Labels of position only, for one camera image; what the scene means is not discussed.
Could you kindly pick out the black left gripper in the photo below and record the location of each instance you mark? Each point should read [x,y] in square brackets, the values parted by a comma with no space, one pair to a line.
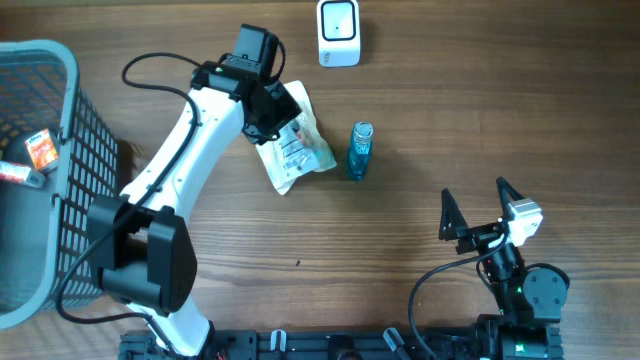
[288,108]

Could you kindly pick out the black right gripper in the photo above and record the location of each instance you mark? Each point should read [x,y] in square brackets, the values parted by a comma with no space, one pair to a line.
[457,226]

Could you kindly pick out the beige plastic pouch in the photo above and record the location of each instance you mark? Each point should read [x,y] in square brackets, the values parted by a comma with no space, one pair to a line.
[300,149]

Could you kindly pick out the orange tissue pack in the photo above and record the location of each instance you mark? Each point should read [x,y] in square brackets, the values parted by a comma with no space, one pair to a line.
[42,151]

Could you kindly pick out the red tissue pack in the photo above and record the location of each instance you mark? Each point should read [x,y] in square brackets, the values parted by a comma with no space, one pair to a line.
[22,175]

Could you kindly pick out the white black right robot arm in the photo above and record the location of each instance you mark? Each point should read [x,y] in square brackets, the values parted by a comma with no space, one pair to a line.
[529,297]

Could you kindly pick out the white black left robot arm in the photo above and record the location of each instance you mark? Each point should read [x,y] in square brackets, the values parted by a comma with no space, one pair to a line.
[140,252]

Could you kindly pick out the white barcode scanner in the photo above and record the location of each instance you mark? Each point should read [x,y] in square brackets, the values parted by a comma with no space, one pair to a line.
[339,33]

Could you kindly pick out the grey plastic shopping basket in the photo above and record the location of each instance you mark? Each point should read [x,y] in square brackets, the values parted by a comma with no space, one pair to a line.
[43,230]

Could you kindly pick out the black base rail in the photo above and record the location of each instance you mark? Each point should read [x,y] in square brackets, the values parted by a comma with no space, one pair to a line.
[380,345]

